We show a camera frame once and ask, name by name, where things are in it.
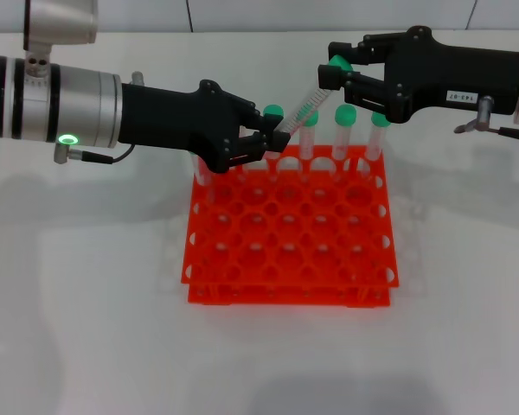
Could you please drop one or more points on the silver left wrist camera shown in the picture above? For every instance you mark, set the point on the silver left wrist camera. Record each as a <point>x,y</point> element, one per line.
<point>60,21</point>

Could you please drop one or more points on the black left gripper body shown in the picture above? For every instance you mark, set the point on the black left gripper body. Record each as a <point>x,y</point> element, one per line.
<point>168,116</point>

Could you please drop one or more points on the clear test tube green cap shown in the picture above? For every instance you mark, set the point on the clear test tube green cap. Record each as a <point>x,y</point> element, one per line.
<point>307,106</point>
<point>273,110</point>
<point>203,173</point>
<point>312,119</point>
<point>346,114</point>
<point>380,121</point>

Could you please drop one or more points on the orange test tube rack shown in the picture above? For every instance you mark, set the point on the orange test tube rack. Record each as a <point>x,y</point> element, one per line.
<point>285,225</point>

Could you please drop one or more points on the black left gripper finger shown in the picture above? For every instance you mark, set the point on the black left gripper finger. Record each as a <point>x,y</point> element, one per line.
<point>264,121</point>
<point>279,142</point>

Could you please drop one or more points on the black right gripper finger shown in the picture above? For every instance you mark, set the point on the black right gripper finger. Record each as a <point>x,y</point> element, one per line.
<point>363,49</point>
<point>328,75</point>

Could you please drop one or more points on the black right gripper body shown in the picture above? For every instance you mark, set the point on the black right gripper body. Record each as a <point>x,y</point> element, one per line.
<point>450,73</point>

